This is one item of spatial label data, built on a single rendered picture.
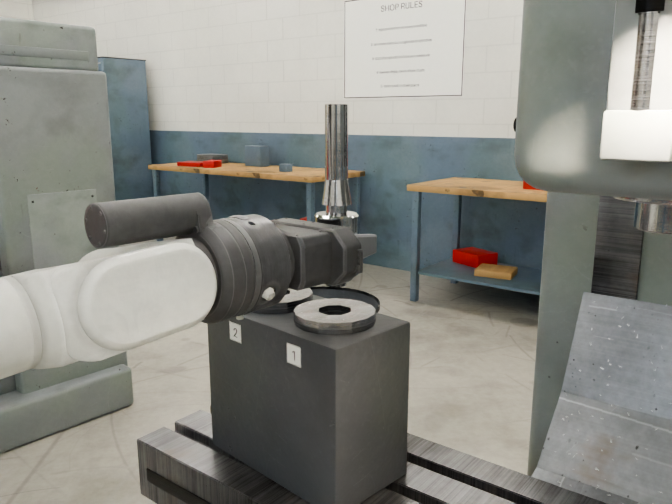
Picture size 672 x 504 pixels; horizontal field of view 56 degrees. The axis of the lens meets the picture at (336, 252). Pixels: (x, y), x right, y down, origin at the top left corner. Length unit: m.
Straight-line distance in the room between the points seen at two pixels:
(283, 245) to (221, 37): 6.58
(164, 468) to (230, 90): 6.28
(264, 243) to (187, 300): 0.10
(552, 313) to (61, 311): 0.74
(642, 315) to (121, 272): 0.71
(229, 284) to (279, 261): 0.06
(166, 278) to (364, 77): 5.40
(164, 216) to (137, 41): 7.76
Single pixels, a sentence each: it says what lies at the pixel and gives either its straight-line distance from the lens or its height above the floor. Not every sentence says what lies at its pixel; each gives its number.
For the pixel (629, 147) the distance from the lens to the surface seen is 0.42.
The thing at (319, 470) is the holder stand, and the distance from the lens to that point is 0.69.
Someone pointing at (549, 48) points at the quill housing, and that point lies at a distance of 0.48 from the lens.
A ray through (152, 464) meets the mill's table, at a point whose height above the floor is 0.93.
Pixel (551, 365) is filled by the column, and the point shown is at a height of 0.99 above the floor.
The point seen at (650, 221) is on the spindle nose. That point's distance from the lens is 0.53.
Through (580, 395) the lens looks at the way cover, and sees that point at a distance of 0.95.
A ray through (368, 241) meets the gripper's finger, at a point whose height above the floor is 1.24.
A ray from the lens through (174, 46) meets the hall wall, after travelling 7.69.
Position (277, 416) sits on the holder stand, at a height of 1.04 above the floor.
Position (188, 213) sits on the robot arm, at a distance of 0.52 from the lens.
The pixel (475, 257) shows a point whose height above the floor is 0.32.
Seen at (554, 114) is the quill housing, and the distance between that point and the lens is 0.47.
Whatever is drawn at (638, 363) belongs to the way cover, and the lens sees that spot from 0.94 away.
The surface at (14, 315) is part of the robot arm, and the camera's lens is 0.45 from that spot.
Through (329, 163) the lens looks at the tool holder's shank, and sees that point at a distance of 0.64.
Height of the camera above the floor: 1.37
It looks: 12 degrees down
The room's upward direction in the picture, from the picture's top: straight up
